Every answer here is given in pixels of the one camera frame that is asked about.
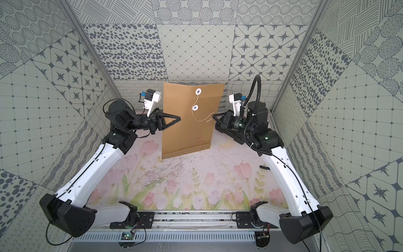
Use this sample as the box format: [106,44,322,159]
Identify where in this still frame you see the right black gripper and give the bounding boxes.
[213,112,255,136]

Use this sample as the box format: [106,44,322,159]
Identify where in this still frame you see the brown kraft file bag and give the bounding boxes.
[162,83,225,159]

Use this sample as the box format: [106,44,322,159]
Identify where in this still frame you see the white closure string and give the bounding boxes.
[191,89,216,123]

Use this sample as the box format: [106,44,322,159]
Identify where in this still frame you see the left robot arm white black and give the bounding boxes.
[39,99,181,237]

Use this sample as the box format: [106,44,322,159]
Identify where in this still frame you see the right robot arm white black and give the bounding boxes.
[213,101,333,244]

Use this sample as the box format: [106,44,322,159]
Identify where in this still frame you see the black plastic tool case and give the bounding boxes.
[215,123,245,144]

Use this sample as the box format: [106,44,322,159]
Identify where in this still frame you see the pink floral table mat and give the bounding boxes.
[89,131,288,210]

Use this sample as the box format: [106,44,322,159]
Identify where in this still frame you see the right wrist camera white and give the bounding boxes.
[229,93,246,117]

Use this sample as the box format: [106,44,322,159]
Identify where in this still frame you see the black corrugated cable hose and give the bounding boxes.
[247,75,262,108]

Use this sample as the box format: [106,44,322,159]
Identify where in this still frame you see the blue handled pliers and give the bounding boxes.
[259,165,271,171]

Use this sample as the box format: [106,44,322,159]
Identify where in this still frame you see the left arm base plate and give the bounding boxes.
[109,212,155,230]

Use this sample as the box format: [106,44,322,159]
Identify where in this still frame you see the aluminium mounting rail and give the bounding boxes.
[64,209,325,232]

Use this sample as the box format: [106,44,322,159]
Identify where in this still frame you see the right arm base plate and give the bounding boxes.
[234,211,267,229]

